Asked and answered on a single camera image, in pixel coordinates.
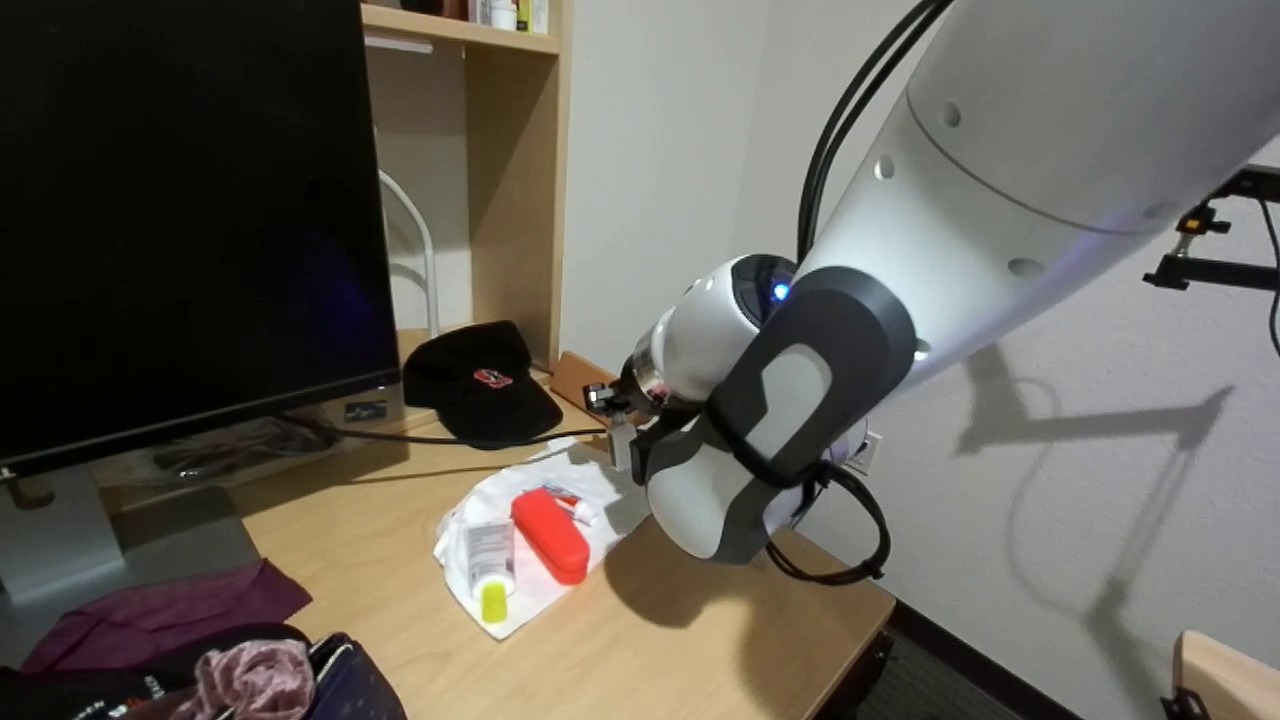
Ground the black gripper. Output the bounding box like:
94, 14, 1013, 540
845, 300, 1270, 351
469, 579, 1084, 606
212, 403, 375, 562
628, 396, 683, 489

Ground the red case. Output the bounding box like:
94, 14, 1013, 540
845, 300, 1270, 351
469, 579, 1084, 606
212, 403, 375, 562
506, 482, 594, 586

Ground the black cap red logo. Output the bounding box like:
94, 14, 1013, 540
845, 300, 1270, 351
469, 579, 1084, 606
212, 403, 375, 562
398, 316, 566, 452

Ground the white tube yellow cap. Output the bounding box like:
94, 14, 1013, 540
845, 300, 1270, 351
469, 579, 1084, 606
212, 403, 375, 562
458, 520, 524, 626

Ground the white cloth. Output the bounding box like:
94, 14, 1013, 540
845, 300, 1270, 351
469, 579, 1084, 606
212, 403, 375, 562
428, 434, 672, 643

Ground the small blue object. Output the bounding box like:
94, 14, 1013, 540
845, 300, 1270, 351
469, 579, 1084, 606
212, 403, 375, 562
338, 391, 391, 428

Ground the white gooseneck lamp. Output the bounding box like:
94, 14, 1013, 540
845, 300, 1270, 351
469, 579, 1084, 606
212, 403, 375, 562
375, 166, 442, 335

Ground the wooden desk hutch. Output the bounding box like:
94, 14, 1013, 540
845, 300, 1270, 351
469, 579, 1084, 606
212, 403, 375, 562
354, 0, 579, 370

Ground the pink fabric bundle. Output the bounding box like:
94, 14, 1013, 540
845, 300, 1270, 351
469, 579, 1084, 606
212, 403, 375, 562
166, 637, 321, 720

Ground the maroon cloth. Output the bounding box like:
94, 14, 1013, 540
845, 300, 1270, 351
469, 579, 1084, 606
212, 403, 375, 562
21, 554, 314, 679

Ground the black monitor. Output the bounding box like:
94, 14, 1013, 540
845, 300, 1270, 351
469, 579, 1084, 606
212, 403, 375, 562
0, 0, 407, 473

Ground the grey monitor stand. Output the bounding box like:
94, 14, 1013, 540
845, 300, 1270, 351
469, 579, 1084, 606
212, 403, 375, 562
0, 457, 266, 614

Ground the white wall outlet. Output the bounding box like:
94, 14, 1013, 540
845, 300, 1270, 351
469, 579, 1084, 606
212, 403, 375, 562
845, 423, 886, 480

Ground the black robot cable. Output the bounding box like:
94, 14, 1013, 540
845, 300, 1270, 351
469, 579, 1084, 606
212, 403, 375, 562
762, 0, 960, 592

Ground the thin black desk cable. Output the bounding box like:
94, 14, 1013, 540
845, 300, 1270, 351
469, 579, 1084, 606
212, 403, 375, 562
274, 408, 630, 452

